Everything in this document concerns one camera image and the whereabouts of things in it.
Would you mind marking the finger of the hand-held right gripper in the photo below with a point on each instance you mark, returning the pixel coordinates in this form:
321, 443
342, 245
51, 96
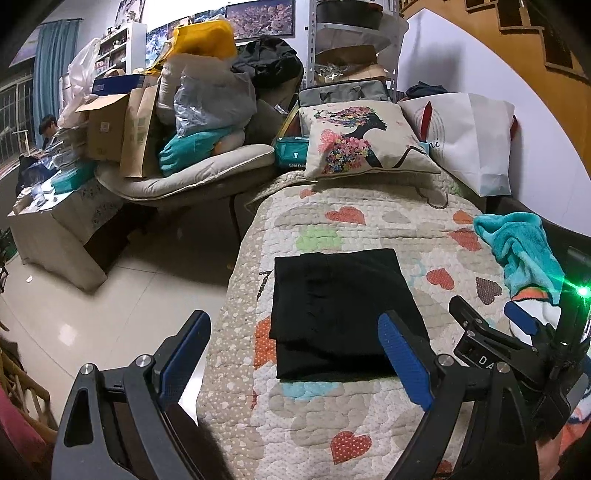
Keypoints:
475, 323
521, 316

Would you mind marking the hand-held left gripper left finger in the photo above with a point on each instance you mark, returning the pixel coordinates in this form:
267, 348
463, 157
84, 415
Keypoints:
182, 360

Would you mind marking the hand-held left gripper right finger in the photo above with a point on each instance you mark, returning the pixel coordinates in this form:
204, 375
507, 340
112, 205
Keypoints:
406, 364

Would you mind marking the black pants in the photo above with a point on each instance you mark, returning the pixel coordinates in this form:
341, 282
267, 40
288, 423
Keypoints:
341, 314

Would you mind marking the person's right forearm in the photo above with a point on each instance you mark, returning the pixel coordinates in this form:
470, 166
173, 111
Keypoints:
549, 461

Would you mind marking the teal and white fleece blanket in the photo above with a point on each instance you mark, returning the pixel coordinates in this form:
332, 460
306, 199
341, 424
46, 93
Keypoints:
521, 249

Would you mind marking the quilted heart-print blanket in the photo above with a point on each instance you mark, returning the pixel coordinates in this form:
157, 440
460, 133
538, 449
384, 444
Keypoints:
351, 217

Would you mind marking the wooden chair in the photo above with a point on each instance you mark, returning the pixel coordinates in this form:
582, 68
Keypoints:
27, 392

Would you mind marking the table with pale cloth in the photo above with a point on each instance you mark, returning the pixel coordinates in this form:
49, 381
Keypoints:
60, 230

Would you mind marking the pink cloth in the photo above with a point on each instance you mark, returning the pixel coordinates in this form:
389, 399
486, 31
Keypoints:
18, 438

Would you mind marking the white paper shopping bag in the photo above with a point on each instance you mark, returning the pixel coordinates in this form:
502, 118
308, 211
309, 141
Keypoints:
466, 138

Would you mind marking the beige padded floor chair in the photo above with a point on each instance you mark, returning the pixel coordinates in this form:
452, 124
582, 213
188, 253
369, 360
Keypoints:
194, 173

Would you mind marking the teal plush toy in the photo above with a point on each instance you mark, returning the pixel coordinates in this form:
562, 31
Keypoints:
189, 150

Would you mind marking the floral printed cushion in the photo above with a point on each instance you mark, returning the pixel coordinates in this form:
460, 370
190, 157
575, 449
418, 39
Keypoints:
369, 138

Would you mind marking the teal box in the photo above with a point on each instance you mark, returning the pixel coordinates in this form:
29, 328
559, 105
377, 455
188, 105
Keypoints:
71, 177

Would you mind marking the brown paper bag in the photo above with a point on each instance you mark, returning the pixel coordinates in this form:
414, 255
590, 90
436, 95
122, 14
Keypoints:
138, 134

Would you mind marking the teal wipes packet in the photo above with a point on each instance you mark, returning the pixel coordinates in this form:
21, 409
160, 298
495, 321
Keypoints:
292, 154

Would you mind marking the dark navy cloth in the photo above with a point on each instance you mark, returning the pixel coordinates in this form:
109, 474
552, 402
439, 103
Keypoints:
427, 88

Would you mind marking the cardboard box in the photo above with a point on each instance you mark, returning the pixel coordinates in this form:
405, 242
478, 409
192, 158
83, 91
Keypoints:
104, 129

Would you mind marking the clear plastic bag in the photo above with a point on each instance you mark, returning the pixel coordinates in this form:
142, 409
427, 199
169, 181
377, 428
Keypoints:
212, 101

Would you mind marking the wooden staircase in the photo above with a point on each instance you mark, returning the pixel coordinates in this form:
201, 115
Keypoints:
508, 50

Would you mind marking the grey zip bag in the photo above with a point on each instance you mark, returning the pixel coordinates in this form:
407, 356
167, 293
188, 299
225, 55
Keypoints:
341, 92

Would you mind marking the barred window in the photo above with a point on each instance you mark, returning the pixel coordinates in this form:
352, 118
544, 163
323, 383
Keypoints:
14, 134

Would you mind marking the blue flat box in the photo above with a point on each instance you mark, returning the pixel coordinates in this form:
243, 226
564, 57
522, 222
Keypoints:
120, 84

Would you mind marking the white plastic bag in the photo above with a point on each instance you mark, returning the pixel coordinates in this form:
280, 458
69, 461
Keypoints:
81, 78

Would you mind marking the metal shelf rack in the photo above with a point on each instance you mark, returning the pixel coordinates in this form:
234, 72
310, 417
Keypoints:
351, 46

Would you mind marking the black bag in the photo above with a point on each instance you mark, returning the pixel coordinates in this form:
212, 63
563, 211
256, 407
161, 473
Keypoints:
268, 60

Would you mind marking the yellow cloth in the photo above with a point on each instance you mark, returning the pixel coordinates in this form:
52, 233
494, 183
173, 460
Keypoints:
203, 41

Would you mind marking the white bookshelf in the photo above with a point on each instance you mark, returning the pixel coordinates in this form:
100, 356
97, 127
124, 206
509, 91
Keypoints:
122, 46

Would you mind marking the blue curtain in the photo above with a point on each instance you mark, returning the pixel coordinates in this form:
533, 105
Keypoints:
55, 64

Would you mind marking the wall poster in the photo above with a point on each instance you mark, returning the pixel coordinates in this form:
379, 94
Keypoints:
261, 18
159, 44
130, 10

